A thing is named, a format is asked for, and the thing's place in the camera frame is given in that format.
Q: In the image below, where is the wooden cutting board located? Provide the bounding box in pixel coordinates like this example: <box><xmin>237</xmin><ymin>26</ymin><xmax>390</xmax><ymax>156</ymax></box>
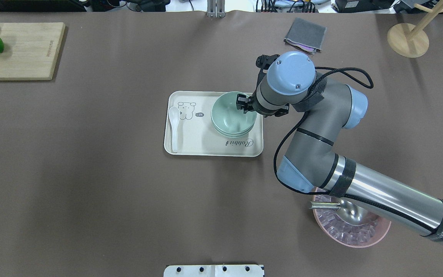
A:
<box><xmin>0</xmin><ymin>22</ymin><xmax>65</xmax><ymax>81</ymax></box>

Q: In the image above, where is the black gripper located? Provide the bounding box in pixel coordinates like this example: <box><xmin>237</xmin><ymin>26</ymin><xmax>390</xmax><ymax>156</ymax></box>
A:
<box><xmin>236</xmin><ymin>92</ymin><xmax>290</xmax><ymax>117</ymax></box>

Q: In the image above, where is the metal scoop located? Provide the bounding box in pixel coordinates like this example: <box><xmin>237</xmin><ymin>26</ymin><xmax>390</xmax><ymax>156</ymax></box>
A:
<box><xmin>309</xmin><ymin>197</ymin><xmax>379</xmax><ymax>226</ymax></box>

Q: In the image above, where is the green bowl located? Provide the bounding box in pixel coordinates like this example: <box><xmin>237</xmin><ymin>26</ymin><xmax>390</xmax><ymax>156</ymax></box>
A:
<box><xmin>216</xmin><ymin>129</ymin><xmax>249</xmax><ymax>138</ymax></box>
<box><xmin>212</xmin><ymin>123</ymin><xmax>254</xmax><ymax>133</ymax></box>
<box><xmin>211</xmin><ymin>92</ymin><xmax>257</xmax><ymax>132</ymax></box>

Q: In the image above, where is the aluminium frame post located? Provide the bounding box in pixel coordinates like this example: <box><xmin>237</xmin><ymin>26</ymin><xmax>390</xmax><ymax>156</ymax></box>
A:
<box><xmin>206</xmin><ymin>0</ymin><xmax>226</xmax><ymax>18</ymax></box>

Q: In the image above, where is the white ceramic spoon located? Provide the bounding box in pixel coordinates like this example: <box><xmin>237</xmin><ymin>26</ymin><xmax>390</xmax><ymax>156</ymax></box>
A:
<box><xmin>168</xmin><ymin>106</ymin><xmax>180</xmax><ymax>153</ymax></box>

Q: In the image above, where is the cream rectangular tray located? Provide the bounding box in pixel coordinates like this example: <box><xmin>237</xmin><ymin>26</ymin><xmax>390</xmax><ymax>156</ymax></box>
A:
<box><xmin>164</xmin><ymin>91</ymin><xmax>264</xmax><ymax>157</ymax></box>

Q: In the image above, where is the green bowl on tray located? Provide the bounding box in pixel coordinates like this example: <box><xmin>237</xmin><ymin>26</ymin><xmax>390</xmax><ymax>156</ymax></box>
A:
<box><xmin>216</xmin><ymin>129</ymin><xmax>249</xmax><ymax>138</ymax></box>

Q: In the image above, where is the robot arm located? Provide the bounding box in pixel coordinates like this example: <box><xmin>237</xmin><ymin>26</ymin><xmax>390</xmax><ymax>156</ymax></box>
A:
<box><xmin>241</xmin><ymin>51</ymin><xmax>443</xmax><ymax>246</ymax></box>

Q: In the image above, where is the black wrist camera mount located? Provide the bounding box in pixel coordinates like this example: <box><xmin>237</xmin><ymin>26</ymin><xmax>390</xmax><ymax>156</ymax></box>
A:
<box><xmin>255</xmin><ymin>54</ymin><xmax>280</xmax><ymax>70</ymax></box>

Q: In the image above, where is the pink bowl with ice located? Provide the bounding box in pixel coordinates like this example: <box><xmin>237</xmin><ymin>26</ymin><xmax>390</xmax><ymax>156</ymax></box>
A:
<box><xmin>312</xmin><ymin>194</ymin><xmax>391</xmax><ymax>248</ymax></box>

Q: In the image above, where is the wooden mug tree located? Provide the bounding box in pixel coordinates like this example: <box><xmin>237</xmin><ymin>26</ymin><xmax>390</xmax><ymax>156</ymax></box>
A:
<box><xmin>387</xmin><ymin>0</ymin><xmax>443</xmax><ymax>58</ymax></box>

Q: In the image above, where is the grey folded cloth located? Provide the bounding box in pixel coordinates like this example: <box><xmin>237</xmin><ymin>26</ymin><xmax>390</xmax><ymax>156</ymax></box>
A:
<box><xmin>283</xmin><ymin>18</ymin><xmax>327</xmax><ymax>54</ymax></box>

